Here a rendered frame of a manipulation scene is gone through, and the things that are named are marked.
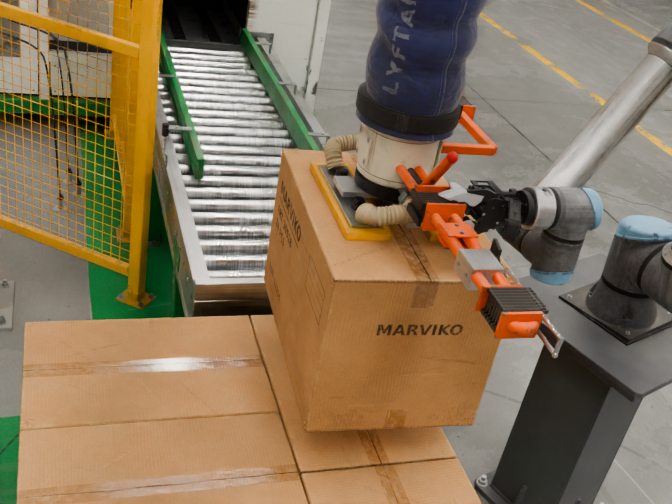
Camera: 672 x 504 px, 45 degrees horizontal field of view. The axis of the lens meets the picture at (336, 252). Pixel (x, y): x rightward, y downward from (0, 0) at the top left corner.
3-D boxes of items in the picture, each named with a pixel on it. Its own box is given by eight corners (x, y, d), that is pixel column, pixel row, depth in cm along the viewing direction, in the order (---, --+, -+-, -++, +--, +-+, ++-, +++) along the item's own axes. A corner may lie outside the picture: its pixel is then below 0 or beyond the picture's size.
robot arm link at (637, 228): (633, 261, 231) (652, 206, 222) (676, 293, 217) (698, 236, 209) (590, 267, 225) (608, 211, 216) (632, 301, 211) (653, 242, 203)
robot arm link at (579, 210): (598, 241, 174) (613, 198, 169) (548, 241, 170) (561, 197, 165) (575, 220, 182) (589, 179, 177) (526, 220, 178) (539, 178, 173)
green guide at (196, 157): (137, 34, 420) (138, 17, 416) (158, 36, 424) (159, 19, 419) (174, 179, 293) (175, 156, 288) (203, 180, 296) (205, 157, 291)
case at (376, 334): (263, 279, 227) (282, 148, 207) (398, 281, 238) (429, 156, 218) (304, 432, 178) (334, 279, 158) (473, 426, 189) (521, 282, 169)
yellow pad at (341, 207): (309, 169, 199) (312, 150, 197) (348, 170, 202) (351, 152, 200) (345, 241, 172) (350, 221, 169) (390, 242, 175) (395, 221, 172)
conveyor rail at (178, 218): (130, 62, 427) (131, 26, 417) (140, 63, 429) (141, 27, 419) (188, 335, 243) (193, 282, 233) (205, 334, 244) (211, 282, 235)
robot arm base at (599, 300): (618, 285, 238) (628, 256, 233) (670, 320, 224) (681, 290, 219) (571, 298, 229) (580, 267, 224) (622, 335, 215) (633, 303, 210)
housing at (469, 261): (451, 269, 149) (456, 248, 147) (484, 269, 151) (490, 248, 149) (465, 290, 143) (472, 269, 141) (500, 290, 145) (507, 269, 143)
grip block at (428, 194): (404, 209, 167) (410, 183, 164) (448, 210, 170) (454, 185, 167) (417, 230, 160) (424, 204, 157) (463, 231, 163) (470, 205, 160)
